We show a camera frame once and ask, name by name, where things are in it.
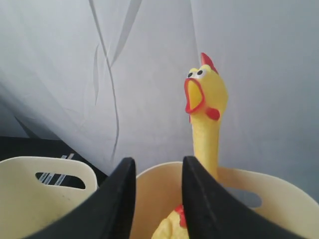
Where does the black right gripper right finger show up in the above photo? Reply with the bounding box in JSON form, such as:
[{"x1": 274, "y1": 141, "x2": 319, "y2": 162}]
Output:
[{"x1": 181, "y1": 156, "x2": 298, "y2": 239}]

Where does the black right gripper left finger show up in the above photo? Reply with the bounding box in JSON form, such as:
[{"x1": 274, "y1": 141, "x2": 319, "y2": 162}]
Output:
[{"x1": 30, "y1": 157, "x2": 136, "y2": 239}]

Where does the rubber chicken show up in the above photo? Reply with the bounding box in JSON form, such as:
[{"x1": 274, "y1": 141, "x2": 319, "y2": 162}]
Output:
[{"x1": 151, "y1": 52, "x2": 229, "y2": 239}]

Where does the cream bin marked O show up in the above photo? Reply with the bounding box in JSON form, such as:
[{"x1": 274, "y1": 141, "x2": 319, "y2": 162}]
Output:
[{"x1": 130, "y1": 161, "x2": 319, "y2": 239}]

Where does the cream bin marked X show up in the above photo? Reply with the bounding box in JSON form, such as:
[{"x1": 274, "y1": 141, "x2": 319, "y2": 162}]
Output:
[{"x1": 0, "y1": 156, "x2": 98, "y2": 239}]

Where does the blue grey backdrop curtain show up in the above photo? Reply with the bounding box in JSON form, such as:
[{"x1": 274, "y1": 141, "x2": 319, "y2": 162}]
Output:
[{"x1": 0, "y1": 0, "x2": 319, "y2": 180}]

